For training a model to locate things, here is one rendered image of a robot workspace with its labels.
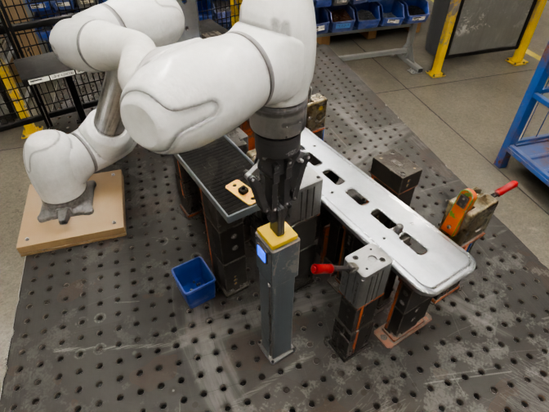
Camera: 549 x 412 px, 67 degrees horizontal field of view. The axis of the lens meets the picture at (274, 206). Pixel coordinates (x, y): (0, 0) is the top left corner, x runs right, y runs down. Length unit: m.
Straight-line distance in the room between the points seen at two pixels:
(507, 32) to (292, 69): 4.20
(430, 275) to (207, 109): 0.70
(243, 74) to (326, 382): 0.86
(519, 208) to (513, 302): 1.57
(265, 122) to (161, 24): 0.53
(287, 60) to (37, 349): 1.06
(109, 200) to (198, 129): 1.18
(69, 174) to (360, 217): 0.95
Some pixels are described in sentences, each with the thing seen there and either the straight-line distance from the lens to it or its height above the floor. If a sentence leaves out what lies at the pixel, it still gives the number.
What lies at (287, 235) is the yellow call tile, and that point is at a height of 1.15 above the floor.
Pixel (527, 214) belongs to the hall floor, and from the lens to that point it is 2.95.
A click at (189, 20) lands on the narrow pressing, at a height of 1.14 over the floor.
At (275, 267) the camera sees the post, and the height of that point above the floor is 1.09.
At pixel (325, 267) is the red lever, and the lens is 0.81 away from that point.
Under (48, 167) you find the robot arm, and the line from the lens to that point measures 1.49.
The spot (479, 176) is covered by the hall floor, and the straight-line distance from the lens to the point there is 3.12.
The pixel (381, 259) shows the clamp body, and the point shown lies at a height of 1.06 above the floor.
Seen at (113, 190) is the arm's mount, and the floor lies 0.74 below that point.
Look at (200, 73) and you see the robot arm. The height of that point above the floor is 1.55.
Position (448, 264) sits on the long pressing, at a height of 1.00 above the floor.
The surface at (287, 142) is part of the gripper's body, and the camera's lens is 0.65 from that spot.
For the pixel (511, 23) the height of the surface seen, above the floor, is 0.39.
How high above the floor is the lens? 1.75
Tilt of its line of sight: 43 degrees down
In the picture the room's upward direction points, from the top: straight up
